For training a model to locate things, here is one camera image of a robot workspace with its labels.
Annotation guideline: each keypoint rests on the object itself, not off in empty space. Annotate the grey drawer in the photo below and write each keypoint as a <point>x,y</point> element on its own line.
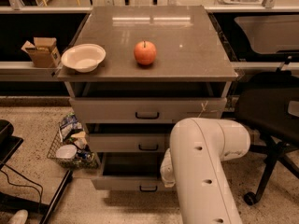
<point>137,171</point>
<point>145,110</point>
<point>135,142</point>

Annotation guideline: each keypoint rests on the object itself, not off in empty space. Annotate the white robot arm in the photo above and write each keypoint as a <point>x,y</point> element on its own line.
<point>192,165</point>

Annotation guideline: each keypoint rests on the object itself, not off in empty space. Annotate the grey drawer cabinet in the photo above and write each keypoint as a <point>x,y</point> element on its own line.
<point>190,62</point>

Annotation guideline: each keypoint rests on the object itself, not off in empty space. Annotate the open cardboard box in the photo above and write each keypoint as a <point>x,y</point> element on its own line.
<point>43,52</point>

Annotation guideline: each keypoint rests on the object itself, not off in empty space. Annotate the red apple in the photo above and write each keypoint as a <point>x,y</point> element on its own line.
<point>145,52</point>

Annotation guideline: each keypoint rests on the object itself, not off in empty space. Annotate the white bowl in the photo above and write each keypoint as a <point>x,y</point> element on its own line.
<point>83,58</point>

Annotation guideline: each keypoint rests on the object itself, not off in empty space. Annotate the white plastic container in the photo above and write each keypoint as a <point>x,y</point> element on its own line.
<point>66,152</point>

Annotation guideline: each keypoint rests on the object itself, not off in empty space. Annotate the black office chair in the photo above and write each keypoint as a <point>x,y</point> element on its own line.
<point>269,105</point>

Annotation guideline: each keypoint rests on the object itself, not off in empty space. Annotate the white object bottom left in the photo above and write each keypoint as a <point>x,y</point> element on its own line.
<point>19,218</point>

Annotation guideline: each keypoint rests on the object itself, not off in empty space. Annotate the wire basket with items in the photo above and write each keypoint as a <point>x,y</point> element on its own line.
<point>70,132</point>

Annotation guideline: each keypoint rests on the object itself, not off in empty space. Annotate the black stand with cable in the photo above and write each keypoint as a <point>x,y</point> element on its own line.
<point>8,203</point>

